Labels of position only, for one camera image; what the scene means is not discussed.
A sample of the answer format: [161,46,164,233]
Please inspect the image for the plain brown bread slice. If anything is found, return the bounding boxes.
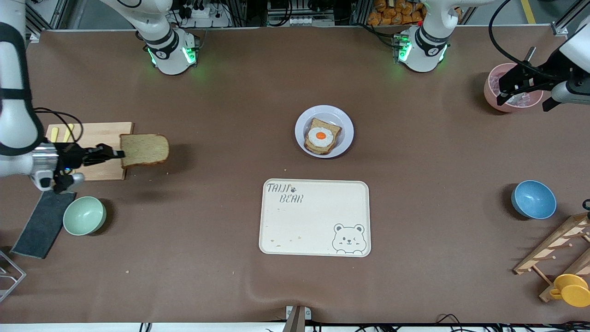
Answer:
[120,134,170,168]

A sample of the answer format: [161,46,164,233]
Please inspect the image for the white round plate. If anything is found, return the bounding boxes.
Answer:
[295,105,354,159]

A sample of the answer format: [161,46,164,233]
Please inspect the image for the fried egg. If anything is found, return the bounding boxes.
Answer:
[308,127,334,148]

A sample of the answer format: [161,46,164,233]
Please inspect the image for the pink bowl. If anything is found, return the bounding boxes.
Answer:
[484,63,544,113]

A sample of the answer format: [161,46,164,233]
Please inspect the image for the wooden cutting board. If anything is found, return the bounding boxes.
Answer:
[45,122,135,182]

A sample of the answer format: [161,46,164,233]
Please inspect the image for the clear ice cubes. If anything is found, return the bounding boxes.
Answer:
[490,74,541,108]

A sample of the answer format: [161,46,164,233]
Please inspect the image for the pale green bowl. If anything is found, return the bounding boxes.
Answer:
[63,196,107,236]

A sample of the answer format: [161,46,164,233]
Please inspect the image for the dark grey cloth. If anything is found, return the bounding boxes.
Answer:
[10,189,77,259]

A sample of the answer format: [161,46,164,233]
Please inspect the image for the blue bowl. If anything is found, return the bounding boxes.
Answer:
[511,180,557,219]

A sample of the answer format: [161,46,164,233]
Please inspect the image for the orange snack bags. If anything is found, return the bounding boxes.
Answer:
[367,0,425,26]

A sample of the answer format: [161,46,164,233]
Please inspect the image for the wooden peg rack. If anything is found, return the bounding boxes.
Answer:
[513,212,590,303]

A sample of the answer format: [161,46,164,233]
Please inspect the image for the white power strip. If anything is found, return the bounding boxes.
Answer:
[177,5,231,27]

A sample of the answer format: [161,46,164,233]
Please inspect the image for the yellow cup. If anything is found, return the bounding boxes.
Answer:
[549,274,590,308]

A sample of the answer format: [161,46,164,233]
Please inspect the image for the cream bear print tray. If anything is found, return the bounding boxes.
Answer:
[259,179,372,257]

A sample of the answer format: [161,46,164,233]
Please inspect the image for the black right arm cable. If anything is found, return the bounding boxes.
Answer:
[33,107,84,144]

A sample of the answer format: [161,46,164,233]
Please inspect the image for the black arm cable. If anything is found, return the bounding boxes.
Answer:
[488,0,568,77]
[33,107,84,144]

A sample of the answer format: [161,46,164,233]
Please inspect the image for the aluminium frame post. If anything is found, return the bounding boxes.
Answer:
[24,0,70,43]
[551,0,590,37]

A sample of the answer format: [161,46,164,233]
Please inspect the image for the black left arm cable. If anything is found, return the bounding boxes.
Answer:
[488,0,568,77]

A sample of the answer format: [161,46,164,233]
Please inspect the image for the metal wire rack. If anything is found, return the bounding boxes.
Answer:
[0,249,27,303]

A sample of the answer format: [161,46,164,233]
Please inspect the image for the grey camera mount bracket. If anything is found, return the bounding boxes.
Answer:
[282,305,312,332]

